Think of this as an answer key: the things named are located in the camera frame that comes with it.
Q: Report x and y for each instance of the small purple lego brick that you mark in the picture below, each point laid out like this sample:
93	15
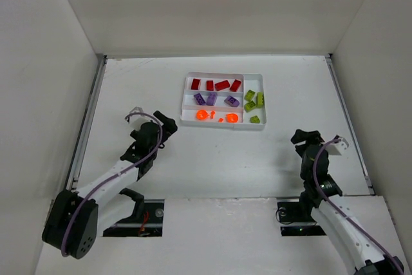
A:
199	100

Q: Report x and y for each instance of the red long lego brick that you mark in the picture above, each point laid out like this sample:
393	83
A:
222	85

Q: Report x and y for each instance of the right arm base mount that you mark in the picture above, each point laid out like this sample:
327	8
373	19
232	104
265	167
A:
294	222

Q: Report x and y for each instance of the green sloped lego brick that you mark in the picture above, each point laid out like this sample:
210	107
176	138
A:
249	95

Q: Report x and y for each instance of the orange arch lego piece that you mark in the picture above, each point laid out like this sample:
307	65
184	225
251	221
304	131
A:
202	115

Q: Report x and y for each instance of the red curved lego brick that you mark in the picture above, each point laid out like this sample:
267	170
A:
210	85

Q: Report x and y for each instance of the purple studded lego brick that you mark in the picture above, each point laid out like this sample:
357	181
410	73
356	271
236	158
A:
211	99

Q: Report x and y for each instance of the green square lego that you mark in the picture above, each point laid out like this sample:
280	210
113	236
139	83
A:
249	106

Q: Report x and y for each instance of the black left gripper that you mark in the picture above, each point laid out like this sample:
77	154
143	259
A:
159	125

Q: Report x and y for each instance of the large purple rounded lego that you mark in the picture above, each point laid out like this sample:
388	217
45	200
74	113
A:
232	101

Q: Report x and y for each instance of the orange curved lego piece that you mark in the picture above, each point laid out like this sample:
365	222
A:
232	118

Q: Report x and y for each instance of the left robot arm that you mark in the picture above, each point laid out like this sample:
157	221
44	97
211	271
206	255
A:
77	217

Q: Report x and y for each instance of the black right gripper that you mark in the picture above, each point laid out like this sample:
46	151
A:
306	141

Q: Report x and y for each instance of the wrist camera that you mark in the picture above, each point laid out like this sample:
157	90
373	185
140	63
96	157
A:
134	115
338	146

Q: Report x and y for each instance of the red square lego brick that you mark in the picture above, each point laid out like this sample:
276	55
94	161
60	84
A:
235	86

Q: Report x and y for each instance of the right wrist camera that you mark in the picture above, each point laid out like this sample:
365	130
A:
338	146

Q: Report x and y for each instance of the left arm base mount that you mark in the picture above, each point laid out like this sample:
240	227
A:
144	217

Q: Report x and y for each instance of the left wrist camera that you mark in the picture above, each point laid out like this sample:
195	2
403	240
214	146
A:
134	115

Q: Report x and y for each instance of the white divided sorting tray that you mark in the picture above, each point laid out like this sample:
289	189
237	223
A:
189	108

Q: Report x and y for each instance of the long green lego brick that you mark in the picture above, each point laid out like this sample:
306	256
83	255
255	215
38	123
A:
260	100

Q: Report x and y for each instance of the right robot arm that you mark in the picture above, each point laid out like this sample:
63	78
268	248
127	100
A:
323	201

